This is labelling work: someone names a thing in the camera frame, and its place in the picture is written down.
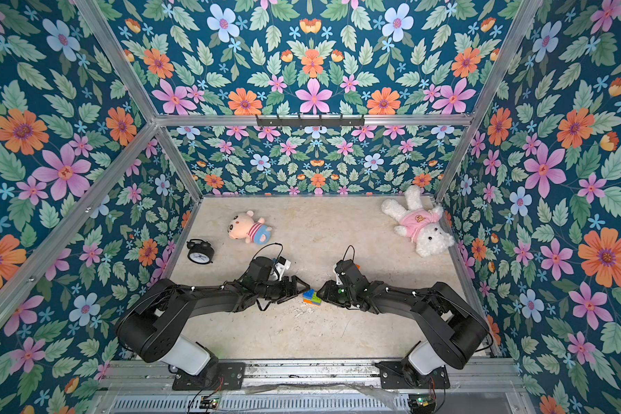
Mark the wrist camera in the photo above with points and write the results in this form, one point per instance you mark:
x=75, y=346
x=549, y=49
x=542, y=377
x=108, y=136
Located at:
x=280, y=267
x=338, y=271

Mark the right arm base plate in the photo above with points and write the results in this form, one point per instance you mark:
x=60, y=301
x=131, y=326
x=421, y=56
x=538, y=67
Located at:
x=395, y=375

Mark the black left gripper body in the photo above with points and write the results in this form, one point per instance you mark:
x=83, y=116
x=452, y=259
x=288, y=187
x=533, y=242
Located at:
x=272, y=290

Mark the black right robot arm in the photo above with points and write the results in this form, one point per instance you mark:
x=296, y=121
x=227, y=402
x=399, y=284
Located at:
x=453, y=331

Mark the black wall hook rail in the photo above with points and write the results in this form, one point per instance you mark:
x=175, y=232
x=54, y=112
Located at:
x=300, y=122

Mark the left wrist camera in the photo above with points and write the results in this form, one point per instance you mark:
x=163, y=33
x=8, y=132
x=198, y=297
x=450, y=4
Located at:
x=280, y=267

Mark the black alarm clock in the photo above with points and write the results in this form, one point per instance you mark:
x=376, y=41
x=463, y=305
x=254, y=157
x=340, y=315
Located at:
x=200, y=251

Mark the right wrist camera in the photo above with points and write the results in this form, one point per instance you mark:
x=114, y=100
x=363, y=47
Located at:
x=338, y=271

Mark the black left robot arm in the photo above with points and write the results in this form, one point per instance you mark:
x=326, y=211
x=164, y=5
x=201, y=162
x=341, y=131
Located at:
x=152, y=328

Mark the right controller board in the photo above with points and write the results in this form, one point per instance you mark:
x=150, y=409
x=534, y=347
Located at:
x=421, y=404

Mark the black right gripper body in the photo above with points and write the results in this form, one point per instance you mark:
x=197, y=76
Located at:
x=336, y=292

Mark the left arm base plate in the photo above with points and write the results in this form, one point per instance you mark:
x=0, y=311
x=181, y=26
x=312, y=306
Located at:
x=228, y=376

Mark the pink pig plush toy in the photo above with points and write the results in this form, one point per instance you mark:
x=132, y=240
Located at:
x=244, y=227

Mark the left controller board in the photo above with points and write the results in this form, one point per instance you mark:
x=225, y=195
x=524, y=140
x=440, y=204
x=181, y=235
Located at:
x=208, y=403

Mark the white bunny plush toy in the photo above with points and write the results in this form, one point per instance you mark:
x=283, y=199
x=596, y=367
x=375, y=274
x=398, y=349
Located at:
x=421, y=226

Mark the controller board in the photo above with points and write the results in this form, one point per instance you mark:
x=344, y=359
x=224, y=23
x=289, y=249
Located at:
x=208, y=403
x=421, y=404

